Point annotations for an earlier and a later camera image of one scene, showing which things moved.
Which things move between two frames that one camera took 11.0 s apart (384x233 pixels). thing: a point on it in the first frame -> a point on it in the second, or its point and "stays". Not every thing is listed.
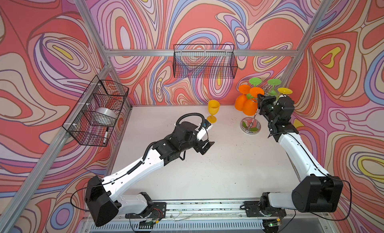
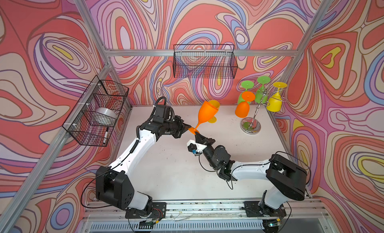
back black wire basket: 206,61 stays
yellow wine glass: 213,108 stays
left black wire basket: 92,119 stays
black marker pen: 106,135 stays
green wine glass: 254,81 -> 247,84
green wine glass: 274,82 -> 261,95
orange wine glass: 241,99 -> 242,109
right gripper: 263,99 -> 206,141
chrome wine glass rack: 250,125 stays
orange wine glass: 251,105 -> 207,112
